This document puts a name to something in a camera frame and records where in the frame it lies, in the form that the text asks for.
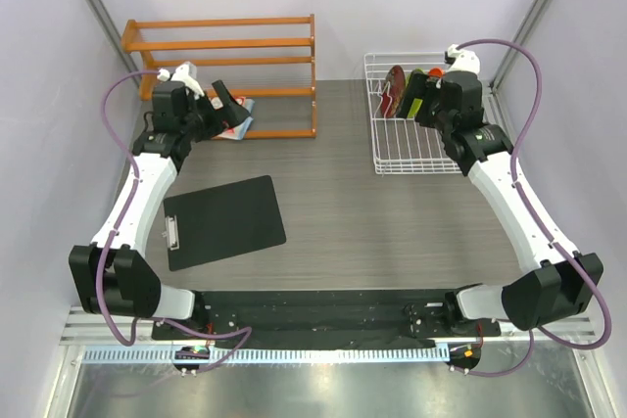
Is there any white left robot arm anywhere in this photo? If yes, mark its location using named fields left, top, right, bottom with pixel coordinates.
left=69, top=75, right=246, bottom=346

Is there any red floral plate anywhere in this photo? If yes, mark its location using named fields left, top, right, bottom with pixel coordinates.
left=380, top=65, right=406, bottom=118

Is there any red and white booklet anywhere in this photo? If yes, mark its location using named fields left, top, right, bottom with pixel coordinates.
left=209, top=93, right=257, bottom=143

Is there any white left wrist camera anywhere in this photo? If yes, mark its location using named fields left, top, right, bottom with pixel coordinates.
left=157, top=61, right=205, bottom=99

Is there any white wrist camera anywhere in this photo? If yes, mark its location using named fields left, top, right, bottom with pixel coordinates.
left=444, top=44, right=481, bottom=75
left=157, top=61, right=205, bottom=99

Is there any white wire dish rack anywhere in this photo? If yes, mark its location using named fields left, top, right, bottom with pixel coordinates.
left=363, top=52, right=459, bottom=175

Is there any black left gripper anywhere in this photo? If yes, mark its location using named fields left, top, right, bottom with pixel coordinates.
left=180, top=81, right=248, bottom=143

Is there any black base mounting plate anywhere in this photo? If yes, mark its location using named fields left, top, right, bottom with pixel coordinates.
left=150, top=289, right=504, bottom=343

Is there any perforated aluminium front rail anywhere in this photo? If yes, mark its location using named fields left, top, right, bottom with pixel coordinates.
left=82, top=344, right=450, bottom=365

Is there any lime green plate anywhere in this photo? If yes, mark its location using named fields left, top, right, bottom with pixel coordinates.
left=399, top=69, right=427, bottom=118

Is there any orange wooden shelf rack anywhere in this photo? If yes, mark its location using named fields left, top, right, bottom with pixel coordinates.
left=121, top=14, right=317, bottom=139

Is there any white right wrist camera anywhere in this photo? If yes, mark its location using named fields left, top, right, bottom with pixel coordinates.
left=444, top=44, right=481, bottom=75

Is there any orange plate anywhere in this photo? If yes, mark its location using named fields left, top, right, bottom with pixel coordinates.
left=427, top=68, right=445, bottom=80

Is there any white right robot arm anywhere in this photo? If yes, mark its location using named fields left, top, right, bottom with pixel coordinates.
left=406, top=70, right=603, bottom=335

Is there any black clipboard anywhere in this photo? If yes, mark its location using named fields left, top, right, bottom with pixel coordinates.
left=164, top=175, right=286, bottom=272

